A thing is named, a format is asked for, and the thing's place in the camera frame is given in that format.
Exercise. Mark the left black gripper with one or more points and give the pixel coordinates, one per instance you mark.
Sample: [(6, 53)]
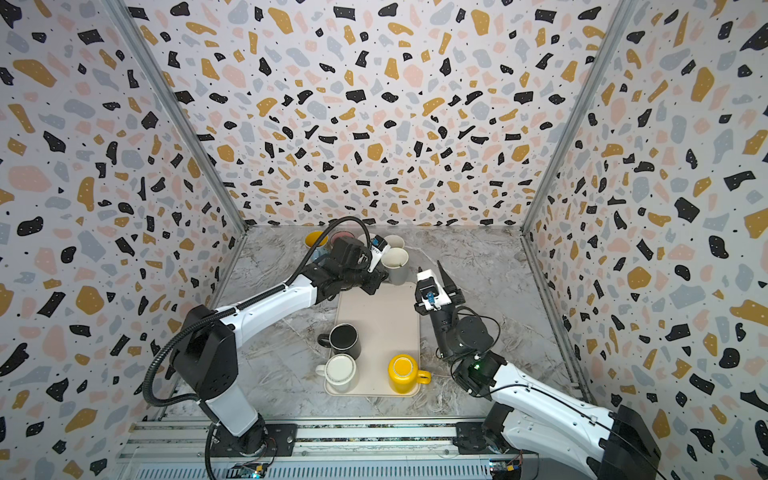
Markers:
[(376, 278)]

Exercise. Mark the light blue yellow-inside mug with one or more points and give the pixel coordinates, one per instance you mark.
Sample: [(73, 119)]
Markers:
[(316, 239)]

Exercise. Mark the grey mug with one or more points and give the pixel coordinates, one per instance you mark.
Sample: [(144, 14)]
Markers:
[(395, 262)]

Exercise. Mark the black mug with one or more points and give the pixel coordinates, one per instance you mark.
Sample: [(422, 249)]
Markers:
[(342, 339)]

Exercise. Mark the light green mug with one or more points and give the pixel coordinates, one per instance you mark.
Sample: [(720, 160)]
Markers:
[(395, 241)]

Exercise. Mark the pink patterned mug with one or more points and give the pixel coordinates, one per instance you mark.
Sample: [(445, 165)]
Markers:
[(342, 234)]

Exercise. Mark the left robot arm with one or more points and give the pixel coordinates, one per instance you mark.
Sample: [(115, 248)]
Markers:
[(207, 356)]

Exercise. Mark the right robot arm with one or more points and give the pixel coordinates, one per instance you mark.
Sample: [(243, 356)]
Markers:
[(527, 414)]

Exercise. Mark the white mug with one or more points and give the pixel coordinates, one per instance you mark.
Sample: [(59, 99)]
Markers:
[(339, 372)]

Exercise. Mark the yellow mug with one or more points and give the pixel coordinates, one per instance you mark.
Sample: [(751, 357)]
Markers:
[(405, 375)]

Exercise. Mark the cream plastic tray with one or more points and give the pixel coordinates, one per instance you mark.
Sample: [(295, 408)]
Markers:
[(388, 325)]

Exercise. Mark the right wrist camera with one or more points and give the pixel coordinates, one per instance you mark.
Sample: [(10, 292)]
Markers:
[(429, 294)]

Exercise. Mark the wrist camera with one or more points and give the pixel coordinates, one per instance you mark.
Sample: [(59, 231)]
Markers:
[(379, 247), (429, 294)]

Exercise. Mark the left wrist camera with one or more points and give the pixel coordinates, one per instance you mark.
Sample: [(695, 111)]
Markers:
[(379, 247)]

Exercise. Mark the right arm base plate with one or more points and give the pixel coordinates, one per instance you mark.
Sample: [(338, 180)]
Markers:
[(474, 438)]

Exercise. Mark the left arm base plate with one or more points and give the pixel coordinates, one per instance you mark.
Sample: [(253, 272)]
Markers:
[(269, 440)]

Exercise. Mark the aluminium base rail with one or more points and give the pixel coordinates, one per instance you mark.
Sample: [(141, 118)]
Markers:
[(357, 448)]

